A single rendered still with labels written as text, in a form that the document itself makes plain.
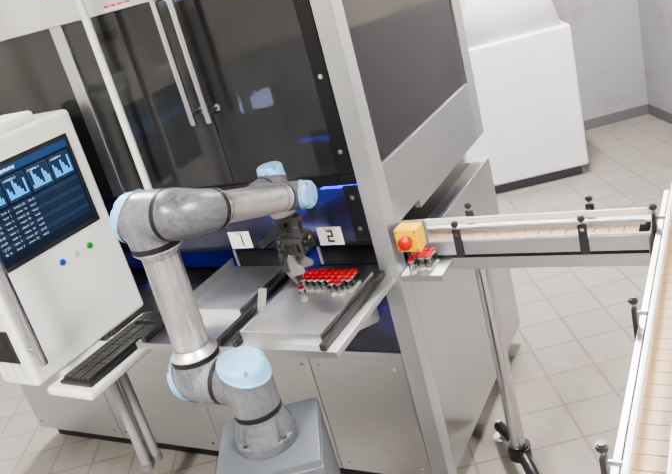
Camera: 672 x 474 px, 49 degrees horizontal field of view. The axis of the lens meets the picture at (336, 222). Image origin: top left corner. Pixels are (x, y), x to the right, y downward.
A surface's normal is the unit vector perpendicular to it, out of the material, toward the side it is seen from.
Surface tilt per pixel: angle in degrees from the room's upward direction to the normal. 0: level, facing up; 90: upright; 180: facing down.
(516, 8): 90
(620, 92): 90
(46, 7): 90
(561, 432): 0
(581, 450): 0
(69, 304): 90
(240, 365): 7
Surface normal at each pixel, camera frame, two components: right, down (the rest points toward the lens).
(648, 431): -0.25, -0.90
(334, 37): -0.43, 0.43
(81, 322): 0.85, -0.04
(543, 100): 0.00, 0.37
